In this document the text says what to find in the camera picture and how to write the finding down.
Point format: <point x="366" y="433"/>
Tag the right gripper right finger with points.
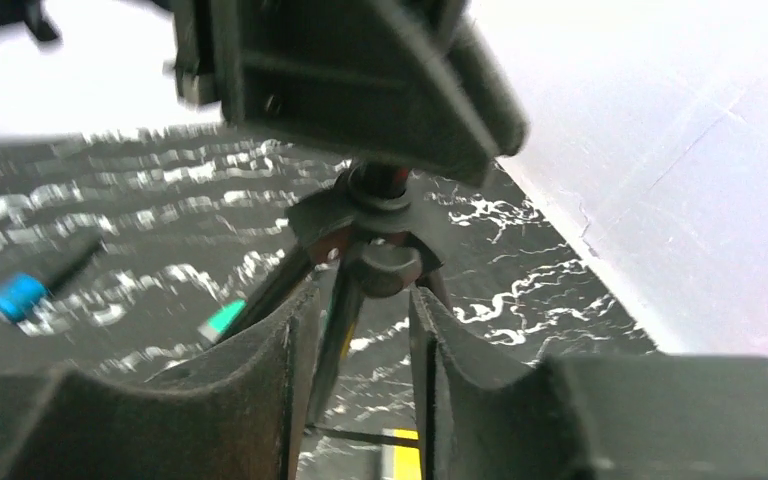
<point x="483" y="415"/>

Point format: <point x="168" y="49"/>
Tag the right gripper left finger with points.
<point x="236" y="411"/>

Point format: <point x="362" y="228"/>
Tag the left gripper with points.
<point x="403" y="83"/>

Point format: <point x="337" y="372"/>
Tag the black music stand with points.
<point x="362" y="238"/>

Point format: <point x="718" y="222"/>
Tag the green small block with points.
<point x="211" y="329"/>

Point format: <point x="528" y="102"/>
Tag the blue small block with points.
<point x="42" y="278"/>

